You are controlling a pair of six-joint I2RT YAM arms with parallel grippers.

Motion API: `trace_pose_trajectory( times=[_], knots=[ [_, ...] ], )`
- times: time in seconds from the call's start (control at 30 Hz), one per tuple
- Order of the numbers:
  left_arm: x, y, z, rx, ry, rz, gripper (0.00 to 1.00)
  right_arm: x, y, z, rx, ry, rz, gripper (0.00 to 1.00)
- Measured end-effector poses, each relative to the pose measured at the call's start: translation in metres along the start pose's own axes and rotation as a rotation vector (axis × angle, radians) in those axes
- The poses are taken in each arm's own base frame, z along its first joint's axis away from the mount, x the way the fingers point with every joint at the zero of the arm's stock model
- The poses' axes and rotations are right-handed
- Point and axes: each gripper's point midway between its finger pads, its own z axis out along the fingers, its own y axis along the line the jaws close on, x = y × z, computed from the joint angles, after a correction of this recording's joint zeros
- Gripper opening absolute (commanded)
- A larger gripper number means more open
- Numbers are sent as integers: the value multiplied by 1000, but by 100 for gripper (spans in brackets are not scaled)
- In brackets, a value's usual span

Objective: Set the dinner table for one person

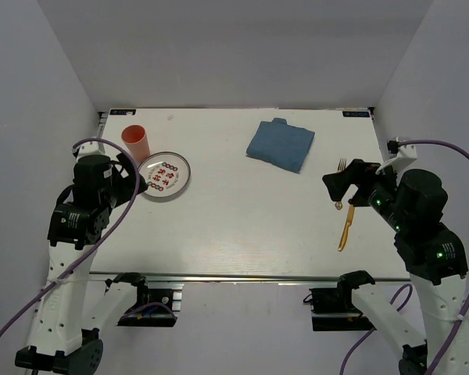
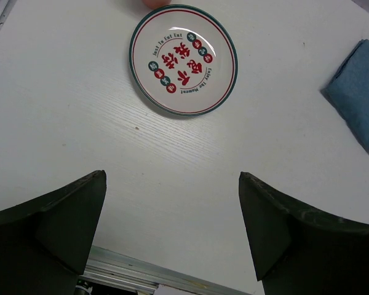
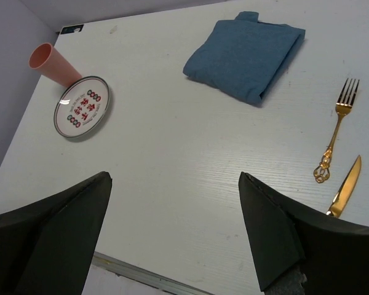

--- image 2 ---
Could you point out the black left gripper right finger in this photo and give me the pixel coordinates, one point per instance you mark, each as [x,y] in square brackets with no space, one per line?
[299,249]

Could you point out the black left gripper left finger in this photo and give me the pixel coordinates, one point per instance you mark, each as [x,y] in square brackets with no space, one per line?
[45,242]

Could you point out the blue cloth napkin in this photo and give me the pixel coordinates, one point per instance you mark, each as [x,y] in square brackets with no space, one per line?
[348,92]

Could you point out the white plate with red characters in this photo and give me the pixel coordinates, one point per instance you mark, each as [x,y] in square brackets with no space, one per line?
[183,60]

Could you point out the pink plastic cup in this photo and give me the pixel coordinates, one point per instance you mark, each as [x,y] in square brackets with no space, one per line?
[155,4]

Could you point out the aluminium table edge rail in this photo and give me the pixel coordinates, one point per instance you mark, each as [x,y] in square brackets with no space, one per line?
[119,271]

